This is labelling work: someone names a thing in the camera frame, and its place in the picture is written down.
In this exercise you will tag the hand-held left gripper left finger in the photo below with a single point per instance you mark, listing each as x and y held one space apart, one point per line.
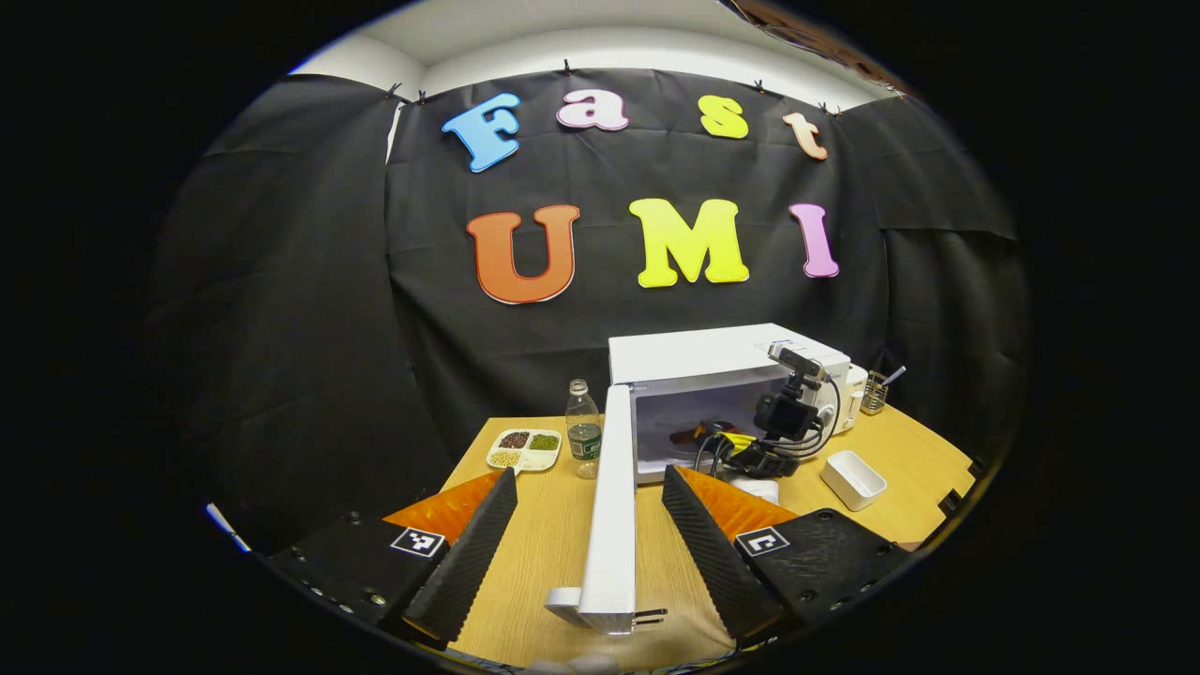
473 553

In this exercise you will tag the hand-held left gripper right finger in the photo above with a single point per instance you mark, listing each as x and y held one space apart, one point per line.
712 562

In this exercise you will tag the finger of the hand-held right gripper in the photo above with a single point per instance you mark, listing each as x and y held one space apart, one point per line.
727 439

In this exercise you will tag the brown meat slice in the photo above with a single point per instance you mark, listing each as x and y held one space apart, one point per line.
684 437

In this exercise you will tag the white microwave oven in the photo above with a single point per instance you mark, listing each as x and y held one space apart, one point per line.
703 352

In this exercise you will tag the white toaster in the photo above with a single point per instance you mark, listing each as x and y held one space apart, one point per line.
855 398

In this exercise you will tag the white rectangular dish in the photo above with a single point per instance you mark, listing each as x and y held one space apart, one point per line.
848 478

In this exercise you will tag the white divided bean tray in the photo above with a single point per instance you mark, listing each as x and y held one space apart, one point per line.
525 450

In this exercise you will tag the clear plastic water bottle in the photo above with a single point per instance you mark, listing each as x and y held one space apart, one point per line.
583 441

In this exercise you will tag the black backdrop cloth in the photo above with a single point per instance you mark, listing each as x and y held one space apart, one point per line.
422 356

